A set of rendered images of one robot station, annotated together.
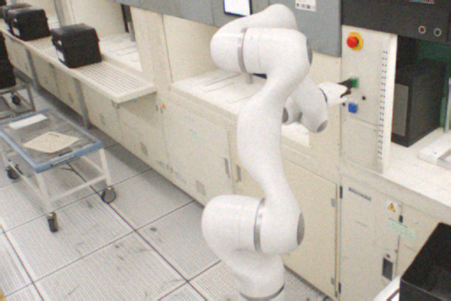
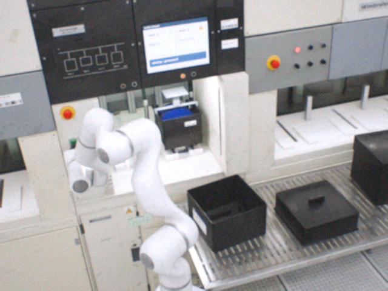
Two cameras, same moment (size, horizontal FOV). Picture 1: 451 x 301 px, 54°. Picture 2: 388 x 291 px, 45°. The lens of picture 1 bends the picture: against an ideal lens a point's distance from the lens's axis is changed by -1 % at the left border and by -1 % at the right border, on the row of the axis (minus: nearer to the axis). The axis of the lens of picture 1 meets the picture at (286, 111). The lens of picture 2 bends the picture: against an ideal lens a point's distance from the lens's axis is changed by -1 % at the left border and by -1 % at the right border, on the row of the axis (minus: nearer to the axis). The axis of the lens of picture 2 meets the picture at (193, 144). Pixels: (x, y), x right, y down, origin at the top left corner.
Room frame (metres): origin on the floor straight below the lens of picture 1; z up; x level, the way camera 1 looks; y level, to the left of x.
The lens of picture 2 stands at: (0.14, 1.12, 2.26)
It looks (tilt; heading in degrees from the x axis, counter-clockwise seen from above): 31 degrees down; 298
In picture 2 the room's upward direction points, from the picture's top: 4 degrees counter-clockwise
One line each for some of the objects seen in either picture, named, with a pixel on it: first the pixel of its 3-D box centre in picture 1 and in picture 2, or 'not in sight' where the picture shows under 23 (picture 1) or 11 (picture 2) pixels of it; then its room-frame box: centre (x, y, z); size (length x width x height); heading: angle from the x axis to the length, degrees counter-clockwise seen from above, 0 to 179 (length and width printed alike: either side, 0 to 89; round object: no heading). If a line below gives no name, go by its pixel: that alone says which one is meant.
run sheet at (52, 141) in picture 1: (50, 141); not in sight; (2.57, 1.55, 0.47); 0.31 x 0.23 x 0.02; 64
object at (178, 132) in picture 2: not in sight; (177, 119); (1.28, -0.84, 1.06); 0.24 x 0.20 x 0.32; 43
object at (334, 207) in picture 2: not in sight; (315, 208); (0.46, -0.65, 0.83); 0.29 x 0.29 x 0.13; 45
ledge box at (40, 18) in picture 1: (28, 23); not in sight; (4.08, 2.35, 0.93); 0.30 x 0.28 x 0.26; 45
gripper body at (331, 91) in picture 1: (326, 93); (76, 159); (1.38, -0.14, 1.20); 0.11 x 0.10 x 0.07; 133
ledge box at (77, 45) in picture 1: (76, 45); not in sight; (3.21, 1.54, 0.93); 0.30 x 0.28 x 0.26; 40
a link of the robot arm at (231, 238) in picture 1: (243, 242); (166, 259); (0.82, 0.11, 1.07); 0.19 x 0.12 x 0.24; 76
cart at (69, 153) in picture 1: (55, 160); not in sight; (2.72, 1.65, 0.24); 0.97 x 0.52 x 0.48; 45
